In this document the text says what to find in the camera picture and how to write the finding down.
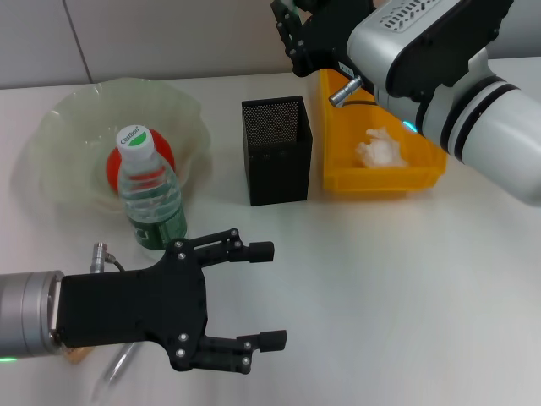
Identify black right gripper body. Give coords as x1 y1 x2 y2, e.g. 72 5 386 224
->
292 0 374 79

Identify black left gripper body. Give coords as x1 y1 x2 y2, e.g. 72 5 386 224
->
49 239 211 373

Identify clear water bottle green label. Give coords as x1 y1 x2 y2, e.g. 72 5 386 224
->
116 124 189 255

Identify white paper ball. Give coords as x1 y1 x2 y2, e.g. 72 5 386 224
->
357 126 409 168

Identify red-orange toy orange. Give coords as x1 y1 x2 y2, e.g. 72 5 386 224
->
105 129 178 194

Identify silver clear pen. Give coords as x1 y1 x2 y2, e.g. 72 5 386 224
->
90 342 139 403

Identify tan eraser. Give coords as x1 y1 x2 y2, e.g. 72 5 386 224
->
63 346 92 365

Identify black mesh pen holder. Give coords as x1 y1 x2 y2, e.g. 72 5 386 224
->
241 95 314 207

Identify pale green glass fruit plate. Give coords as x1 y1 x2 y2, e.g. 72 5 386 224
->
27 77 212 221

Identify yellow plastic bin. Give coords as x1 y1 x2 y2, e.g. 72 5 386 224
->
319 67 448 197

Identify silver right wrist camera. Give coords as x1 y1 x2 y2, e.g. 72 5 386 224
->
346 0 515 101

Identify left arm cable with plugs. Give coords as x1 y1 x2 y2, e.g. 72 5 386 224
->
87 241 128 276

